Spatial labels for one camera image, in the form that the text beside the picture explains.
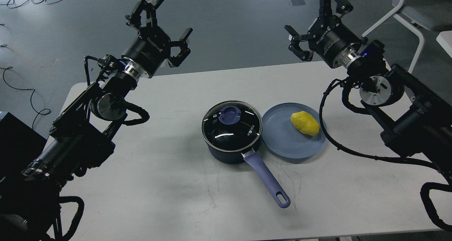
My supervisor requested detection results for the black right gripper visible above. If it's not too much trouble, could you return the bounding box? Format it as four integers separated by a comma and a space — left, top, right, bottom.
285, 0, 362, 68

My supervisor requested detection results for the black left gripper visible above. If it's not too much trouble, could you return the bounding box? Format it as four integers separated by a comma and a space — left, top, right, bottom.
121, 0, 193, 78

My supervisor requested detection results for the glass pot lid blue knob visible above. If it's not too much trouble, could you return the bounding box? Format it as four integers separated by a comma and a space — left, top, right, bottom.
201, 100, 263, 152

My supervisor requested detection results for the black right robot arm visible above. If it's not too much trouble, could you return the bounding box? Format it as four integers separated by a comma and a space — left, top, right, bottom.
285, 0, 451, 231

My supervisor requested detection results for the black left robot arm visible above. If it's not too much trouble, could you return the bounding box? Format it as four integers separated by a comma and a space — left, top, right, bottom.
1, 0, 193, 241

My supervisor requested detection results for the yellow potato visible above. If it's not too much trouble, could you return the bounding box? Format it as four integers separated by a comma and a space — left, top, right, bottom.
290, 111, 321, 136

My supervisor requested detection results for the white metal chair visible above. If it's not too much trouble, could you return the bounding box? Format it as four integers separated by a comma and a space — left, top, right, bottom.
361, 0, 452, 73

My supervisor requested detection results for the blue round plate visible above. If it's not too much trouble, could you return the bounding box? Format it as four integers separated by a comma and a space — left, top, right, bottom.
262, 102, 326, 162

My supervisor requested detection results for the white table corner at right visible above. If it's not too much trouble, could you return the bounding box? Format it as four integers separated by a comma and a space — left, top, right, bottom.
436, 30, 452, 58

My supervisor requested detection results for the black box at left edge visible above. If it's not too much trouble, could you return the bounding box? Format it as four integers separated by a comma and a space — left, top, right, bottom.
0, 111, 47, 179

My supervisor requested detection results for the dark blue saucepan with handle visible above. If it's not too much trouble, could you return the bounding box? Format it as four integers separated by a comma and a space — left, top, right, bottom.
201, 101, 291, 209

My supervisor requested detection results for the black floor cable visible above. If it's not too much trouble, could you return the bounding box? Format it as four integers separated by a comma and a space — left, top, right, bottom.
0, 66, 52, 130

